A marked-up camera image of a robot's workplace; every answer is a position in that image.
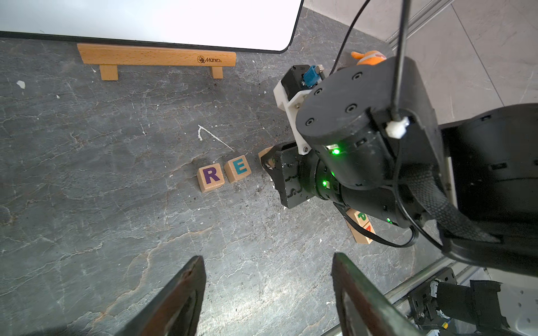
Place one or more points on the wooden whiteboard stand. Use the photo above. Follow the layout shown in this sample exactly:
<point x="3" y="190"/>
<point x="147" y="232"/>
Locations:
<point x="109" y="57"/>

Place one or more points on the wooden block letter P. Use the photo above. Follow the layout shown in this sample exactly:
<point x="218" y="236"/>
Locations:
<point x="362" y="221"/>

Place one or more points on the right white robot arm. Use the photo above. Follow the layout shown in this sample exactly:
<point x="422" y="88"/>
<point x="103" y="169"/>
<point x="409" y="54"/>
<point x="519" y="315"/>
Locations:
<point x="370" y="142"/>

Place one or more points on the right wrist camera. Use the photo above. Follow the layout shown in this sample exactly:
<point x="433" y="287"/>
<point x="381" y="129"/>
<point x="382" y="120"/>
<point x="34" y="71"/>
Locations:
<point x="291" y="92"/>

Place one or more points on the orange plush toy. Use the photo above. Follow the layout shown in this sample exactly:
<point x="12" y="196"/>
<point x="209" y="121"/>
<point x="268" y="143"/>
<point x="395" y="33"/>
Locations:
<point x="372" y="57"/>

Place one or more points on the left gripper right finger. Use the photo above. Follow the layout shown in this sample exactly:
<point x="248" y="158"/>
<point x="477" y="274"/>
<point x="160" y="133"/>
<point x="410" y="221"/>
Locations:
<point x="362" y="308"/>

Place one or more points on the whiteboard with RED text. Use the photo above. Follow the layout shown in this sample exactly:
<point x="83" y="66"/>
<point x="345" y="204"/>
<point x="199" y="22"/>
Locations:
<point x="264" y="26"/>

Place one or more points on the wooden block letter R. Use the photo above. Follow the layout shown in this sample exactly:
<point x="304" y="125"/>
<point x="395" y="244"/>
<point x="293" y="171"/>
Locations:
<point x="210" y="177"/>

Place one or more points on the wooden block letter E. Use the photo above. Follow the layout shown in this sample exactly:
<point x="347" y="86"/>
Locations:
<point x="237" y="169"/>

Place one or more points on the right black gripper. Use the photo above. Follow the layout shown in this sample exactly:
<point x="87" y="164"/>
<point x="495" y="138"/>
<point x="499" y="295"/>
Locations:
<point x="293" y="175"/>

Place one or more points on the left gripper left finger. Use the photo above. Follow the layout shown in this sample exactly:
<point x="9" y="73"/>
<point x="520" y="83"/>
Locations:
<point x="176" y="308"/>

